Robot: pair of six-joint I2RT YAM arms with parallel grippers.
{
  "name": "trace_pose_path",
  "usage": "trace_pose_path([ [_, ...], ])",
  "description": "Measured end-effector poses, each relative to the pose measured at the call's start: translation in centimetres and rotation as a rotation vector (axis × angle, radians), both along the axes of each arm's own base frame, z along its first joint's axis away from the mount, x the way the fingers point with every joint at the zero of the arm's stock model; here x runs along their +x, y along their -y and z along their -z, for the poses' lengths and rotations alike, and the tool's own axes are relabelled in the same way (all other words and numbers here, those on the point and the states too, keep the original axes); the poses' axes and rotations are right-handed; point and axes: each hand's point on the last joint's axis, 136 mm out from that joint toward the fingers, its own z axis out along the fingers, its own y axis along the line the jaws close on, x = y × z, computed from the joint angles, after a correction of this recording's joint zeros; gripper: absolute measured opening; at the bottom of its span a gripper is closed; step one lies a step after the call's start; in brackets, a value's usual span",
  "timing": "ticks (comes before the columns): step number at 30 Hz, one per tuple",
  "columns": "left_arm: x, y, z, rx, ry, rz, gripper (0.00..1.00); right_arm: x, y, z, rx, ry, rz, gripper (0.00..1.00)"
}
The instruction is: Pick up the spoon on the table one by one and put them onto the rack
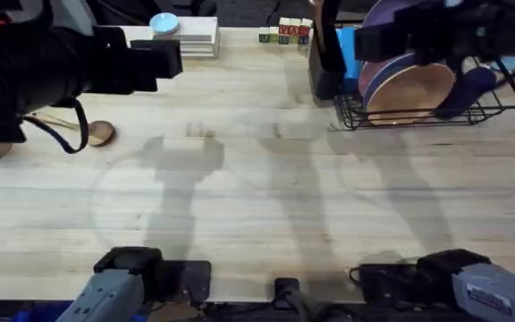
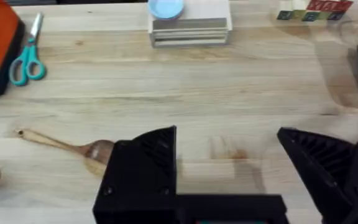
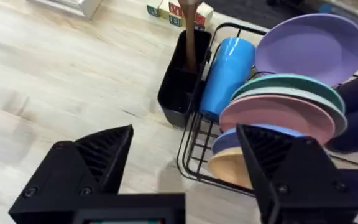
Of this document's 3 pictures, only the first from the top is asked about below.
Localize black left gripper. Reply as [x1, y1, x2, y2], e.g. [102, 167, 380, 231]
[76, 25, 184, 96]

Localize blue board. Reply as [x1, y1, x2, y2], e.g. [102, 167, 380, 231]
[334, 25, 365, 94]

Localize light blue disc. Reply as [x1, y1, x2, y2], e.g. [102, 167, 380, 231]
[148, 12, 181, 37]

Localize wooden plate with purple rim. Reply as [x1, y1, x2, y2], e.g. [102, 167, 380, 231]
[357, 52, 457, 127]

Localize toy blocks on green board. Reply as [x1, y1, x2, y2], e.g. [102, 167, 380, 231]
[257, 16, 314, 47]

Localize dark purple cup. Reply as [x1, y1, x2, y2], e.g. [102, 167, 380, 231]
[434, 66, 498, 119]

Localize black wire dish rack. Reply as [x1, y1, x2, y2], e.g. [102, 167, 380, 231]
[330, 54, 515, 132]

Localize black cable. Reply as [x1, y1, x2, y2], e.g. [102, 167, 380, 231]
[21, 97, 90, 155]

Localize black rail mount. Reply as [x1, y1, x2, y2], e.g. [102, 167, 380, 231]
[273, 276, 302, 310]

